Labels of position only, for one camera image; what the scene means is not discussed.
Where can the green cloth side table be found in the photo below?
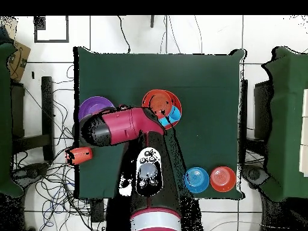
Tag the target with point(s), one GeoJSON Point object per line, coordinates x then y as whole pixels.
{"type": "Point", "coordinates": [4, 120]}
{"type": "Point", "coordinates": [286, 120]}

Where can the blue bowl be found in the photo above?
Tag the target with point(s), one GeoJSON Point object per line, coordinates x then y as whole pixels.
{"type": "Point", "coordinates": [196, 180]}

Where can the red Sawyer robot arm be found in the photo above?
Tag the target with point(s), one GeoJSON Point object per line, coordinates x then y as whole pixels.
{"type": "Point", "coordinates": [125, 125]}

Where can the small orange bowl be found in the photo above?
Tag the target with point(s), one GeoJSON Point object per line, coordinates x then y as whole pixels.
{"type": "Point", "coordinates": [160, 102]}
{"type": "Point", "coordinates": [222, 179]}

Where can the black chair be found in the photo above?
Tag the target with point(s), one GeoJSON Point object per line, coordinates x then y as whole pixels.
{"type": "Point", "coordinates": [262, 108]}

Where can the orange cup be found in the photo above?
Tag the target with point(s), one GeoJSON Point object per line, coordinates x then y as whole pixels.
{"type": "Point", "coordinates": [80, 155]}

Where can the black metal leg frame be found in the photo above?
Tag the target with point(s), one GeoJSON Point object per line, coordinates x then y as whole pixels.
{"type": "Point", "coordinates": [47, 108]}

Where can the blue cup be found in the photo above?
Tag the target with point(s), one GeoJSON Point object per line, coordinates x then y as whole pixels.
{"type": "Point", "coordinates": [174, 114]}

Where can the black square floor frame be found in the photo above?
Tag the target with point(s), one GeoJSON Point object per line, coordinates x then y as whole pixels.
{"type": "Point", "coordinates": [51, 41]}

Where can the white boxes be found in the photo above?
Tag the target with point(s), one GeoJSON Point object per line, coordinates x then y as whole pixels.
{"type": "Point", "coordinates": [305, 130]}

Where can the black caster base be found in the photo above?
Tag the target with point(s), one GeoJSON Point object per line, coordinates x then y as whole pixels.
{"type": "Point", "coordinates": [33, 171]}

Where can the cardboard box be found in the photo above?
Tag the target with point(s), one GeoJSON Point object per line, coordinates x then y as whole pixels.
{"type": "Point", "coordinates": [19, 62]}

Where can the dark green tablecloth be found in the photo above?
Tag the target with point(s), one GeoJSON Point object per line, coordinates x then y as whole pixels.
{"type": "Point", "coordinates": [120, 72]}

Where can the wide orange bowl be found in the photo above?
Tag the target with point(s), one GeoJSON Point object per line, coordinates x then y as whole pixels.
{"type": "Point", "coordinates": [176, 98]}

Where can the black post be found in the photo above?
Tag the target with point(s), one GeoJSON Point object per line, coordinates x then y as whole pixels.
{"type": "Point", "coordinates": [152, 21]}

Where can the grey chair base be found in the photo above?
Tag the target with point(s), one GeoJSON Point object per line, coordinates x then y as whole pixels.
{"type": "Point", "coordinates": [255, 173]}

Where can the black power strip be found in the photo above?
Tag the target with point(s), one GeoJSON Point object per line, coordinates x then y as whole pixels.
{"type": "Point", "coordinates": [97, 211]}

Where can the purple bowl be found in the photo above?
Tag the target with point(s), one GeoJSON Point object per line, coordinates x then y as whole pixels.
{"type": "Point", "coordinates": [93, 105]}

